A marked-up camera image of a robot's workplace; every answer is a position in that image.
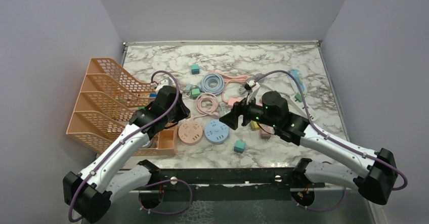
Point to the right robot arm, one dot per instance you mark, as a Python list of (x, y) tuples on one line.
[(372, 173)]

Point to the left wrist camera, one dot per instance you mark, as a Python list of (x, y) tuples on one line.
[(158, 85)]

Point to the yellow charger cube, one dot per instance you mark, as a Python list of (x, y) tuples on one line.
[(254, 126)]

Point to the orange plastic desk organizer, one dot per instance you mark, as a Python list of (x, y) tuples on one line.
[(108, 97)]

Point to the green charger cube left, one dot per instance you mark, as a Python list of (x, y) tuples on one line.
[(195, 93)]

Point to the green charger on white strip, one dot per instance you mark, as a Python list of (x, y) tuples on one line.
[(300, 97)]

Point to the white power strip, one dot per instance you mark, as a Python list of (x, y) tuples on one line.
[(300, 108)]

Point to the pink charger cube centre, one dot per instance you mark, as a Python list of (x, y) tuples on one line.
[(265, 133)]

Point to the blue round power socket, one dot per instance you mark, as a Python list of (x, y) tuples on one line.
[(216, 132)]

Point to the black metal base rail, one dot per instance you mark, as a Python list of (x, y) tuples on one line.
[(224, 184)]

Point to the pink power strip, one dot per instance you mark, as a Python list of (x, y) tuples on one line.
[(234, 102)]

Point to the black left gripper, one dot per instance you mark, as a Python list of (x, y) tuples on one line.
[(184, 112)]

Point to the blue plug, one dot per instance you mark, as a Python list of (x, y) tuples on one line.
[(188, 89)]

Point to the pink round power socket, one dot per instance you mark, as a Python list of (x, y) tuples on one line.
[(190, 132)]

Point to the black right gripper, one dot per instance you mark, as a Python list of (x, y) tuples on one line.
[(240, 108)]

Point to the teal charger cube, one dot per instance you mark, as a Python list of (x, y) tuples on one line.
[(195, 69), (239, 146)]

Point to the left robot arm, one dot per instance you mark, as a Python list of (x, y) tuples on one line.
[(90, 192)]

